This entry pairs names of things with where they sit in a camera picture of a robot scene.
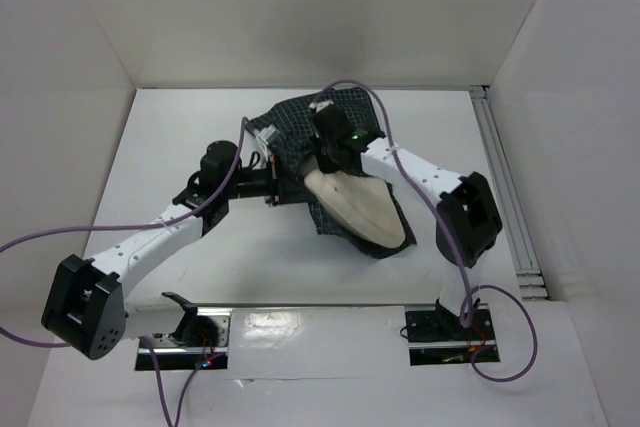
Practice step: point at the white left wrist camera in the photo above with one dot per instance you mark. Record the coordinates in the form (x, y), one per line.
(263, 139)

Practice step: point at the cream white pillow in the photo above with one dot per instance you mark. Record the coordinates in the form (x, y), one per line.
(362, 205)

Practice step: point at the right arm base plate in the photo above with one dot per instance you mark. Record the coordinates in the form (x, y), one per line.
(434, 340)

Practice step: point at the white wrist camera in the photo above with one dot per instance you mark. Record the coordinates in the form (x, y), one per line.
(263, 139)
(316, 106)

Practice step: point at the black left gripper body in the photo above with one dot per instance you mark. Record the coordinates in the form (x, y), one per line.
(275, 186)

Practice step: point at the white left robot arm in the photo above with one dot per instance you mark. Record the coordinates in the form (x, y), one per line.
(87, 303)

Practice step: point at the aluminium frame rail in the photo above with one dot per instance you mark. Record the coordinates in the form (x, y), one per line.
(526, 265)

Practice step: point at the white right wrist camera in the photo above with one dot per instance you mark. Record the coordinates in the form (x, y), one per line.
(316, 106)

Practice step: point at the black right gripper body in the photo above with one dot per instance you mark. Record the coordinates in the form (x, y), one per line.
(330, 158)

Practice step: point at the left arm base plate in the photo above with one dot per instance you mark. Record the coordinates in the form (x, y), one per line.
(203, 345)

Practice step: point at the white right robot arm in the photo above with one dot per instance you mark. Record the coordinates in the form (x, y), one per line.
(466, 214)

